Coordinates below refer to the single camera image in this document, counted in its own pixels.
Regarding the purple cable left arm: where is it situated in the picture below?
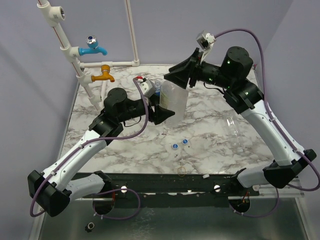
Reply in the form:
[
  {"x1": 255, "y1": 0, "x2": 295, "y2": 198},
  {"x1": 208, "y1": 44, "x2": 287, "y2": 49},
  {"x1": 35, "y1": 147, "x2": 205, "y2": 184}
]
[{"x1": 29, "y1": 77, "x2": 150, "y2": 218}]

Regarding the orange label clear bottle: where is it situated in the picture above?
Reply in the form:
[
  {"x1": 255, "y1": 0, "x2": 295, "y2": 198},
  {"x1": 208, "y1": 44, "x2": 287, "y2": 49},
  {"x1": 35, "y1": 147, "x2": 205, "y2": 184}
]
[{"x1": 160, "y1": 80, "x2": 189, "y2": 128}]

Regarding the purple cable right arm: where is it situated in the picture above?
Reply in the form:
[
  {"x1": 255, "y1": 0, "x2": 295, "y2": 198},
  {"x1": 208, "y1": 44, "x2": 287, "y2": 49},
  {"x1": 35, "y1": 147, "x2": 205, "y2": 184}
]
[{"x1": 213, "y1": 28, "x2": 320, "y2": 192}]

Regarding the white PVC pipe frame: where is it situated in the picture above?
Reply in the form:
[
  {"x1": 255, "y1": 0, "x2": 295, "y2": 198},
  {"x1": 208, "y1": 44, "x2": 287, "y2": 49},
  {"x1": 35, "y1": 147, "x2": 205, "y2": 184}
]
[{"x1": 36, "y1": 0, "x2": 140, "y2": 112}]

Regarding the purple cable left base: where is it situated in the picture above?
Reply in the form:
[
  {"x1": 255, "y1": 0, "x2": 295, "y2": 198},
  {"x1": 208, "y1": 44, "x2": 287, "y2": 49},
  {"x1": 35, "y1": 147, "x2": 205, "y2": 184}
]
[{"x1": 92, "y1": 185, "x2": 142, "y2": 221}]

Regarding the yellow rubber band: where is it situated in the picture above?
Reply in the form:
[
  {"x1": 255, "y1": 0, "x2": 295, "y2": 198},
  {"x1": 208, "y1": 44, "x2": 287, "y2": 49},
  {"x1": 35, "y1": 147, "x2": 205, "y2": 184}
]
[{"x1": 177, "y1": 166, "x2": 187, "y2": 176}]

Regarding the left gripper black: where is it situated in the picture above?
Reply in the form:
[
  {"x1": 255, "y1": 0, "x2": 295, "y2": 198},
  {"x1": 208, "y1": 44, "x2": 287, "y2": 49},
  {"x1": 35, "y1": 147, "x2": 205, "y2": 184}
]
[{"x1": 118, "y1": 92, "x2": 175, "y2": 125}]

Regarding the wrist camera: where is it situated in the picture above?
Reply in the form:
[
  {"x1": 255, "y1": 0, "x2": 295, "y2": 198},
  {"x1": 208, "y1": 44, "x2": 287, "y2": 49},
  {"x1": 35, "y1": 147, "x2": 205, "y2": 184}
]
[
  {"x1": 196, "y1": 30, "x2": 216, "y2": 63},
  {"x1": 139, "y1": 77, "x2": 156, "y2": 98}
]

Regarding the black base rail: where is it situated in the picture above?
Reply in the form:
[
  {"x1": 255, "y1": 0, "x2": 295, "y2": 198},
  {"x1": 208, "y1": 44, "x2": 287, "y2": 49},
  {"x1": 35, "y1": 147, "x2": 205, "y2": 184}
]
[{"x1": 94, "y1": 171, "x2": 259, "y2": 208}]

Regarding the purple cable base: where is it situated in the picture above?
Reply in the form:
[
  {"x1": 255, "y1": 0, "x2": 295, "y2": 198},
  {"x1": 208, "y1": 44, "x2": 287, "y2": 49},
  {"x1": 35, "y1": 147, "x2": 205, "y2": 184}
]
[
  {"x1": 232, "y1": 187, "x2": 280, "y2": 218},
  {"x1": 92, "y1": 185, "x2": 142, "y2": 221}
]

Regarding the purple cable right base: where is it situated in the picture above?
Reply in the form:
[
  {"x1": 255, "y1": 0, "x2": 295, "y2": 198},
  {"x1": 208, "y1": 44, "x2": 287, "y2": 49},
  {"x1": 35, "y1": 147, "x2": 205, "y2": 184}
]
[{"x1": 232, "y1": 187, "x2": 280, "y2": 218}]

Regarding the blue label water bottle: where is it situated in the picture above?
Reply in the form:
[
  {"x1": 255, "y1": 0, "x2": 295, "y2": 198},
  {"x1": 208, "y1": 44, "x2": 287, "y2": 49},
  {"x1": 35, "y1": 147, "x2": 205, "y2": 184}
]
[{"x1": 154, "y1": 80, "x2": 162, "y2": 97}]

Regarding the orange faucet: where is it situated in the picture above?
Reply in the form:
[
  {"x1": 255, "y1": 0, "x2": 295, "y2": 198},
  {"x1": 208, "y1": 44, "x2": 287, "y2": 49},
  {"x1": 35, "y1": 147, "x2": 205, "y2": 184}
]
[{"x1": 91, "y1": 64, "x2": 115, "y2": 83}]

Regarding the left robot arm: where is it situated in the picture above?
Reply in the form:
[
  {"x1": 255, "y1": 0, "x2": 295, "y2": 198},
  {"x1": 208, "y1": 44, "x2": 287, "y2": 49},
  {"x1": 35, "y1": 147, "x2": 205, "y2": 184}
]
[{"x1": 27, "y1": 87, "x2": 175, "y2": 217}]

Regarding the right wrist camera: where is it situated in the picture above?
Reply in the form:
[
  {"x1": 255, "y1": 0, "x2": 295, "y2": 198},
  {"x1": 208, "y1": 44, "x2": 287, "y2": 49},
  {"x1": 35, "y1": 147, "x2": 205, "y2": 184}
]
[{"x1": 196, "y1": 30, "x2": 216, "y2": 63}]

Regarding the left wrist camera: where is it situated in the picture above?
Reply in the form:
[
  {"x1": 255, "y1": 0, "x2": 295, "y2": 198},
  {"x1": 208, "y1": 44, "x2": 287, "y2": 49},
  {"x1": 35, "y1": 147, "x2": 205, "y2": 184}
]
[{"x1": 139, "y1": 77, "x2": 156, "y2": 98}]

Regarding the small black white knob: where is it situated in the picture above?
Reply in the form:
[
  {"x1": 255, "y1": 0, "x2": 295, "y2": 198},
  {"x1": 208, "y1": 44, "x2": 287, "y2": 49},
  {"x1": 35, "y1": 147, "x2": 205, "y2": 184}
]
[{"x1": 85, "y1": 222, "x2": 95, "y2": 233}]

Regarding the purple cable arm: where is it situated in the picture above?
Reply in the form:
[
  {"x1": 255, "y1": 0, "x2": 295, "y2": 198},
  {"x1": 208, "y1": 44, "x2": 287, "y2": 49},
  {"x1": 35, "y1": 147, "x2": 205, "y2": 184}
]
[
  {"x1": 29, "y1": 77, "x2": 150, "y2": 218},
  {"x1": 213, "y1": 28, "x2": 320, "y2": 192}
]

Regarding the blue faucet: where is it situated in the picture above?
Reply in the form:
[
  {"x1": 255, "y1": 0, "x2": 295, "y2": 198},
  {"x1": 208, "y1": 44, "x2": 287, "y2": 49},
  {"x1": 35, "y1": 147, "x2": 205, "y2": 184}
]
[{"x1": 78, "y1": 35, "x2": 108, "y2": 56}]

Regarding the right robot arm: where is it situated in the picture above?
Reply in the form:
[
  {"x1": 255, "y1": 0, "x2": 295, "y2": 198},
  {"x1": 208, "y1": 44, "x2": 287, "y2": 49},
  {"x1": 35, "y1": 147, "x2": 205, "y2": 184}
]
[{"x1": 164, "y1": 46, "x2": 317, "y2": 196}]

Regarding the clear plastic bottle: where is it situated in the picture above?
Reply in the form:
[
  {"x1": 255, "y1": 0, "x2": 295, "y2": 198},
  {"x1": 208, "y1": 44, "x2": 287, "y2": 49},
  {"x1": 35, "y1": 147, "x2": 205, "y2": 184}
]
[{"x1": 225, "y1": 115, "x2": 244, "y2": 153}]

